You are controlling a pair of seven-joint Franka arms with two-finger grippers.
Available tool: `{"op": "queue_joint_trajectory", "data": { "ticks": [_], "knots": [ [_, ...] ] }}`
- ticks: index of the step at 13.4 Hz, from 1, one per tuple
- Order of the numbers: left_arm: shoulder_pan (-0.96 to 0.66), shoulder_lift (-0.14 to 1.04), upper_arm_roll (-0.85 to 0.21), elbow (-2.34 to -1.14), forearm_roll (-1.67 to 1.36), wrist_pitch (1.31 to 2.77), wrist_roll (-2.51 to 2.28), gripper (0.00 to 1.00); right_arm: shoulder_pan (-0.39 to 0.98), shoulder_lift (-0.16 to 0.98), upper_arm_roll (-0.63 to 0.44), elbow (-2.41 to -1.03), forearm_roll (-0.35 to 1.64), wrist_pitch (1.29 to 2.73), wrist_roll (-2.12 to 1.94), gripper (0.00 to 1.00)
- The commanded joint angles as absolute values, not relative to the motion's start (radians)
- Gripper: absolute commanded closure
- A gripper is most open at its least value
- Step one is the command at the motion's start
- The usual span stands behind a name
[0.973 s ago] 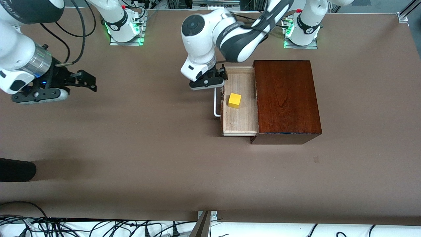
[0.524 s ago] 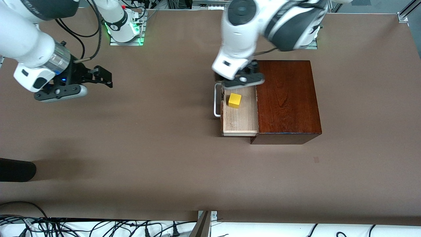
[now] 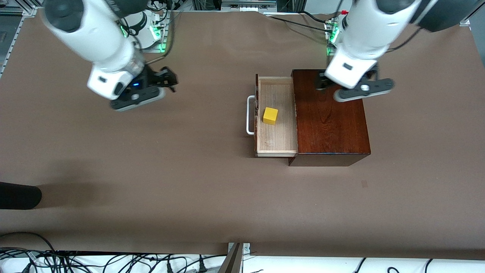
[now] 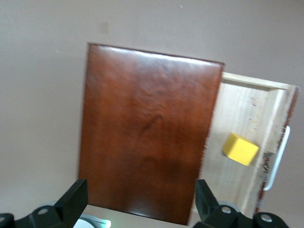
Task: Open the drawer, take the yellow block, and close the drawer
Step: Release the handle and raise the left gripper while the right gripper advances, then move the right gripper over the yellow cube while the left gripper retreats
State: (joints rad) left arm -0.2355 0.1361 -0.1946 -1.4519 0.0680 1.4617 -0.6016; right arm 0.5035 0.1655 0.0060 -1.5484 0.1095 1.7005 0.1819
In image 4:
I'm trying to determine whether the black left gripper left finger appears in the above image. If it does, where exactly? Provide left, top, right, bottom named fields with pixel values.
left=0, top=179, right=89, bottom=228

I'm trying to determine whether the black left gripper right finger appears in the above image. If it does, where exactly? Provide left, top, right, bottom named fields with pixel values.
left=192, top=179, right=291, bottom=228

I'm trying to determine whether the yellow block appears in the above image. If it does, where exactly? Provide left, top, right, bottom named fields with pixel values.
left=221, top=132, right=260, bottom=167

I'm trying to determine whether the white metal drawer handle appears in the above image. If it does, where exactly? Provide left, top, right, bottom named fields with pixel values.
left=263, top=125, right=291, bottom=191

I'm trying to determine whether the light wood drawer brown front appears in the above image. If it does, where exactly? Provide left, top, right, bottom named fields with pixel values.
left=191, top=72, right=301, bottom=218

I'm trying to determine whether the dark brown wooden cabinet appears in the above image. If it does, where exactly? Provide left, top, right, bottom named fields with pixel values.
left=77, top=42, right=225, bottom=226

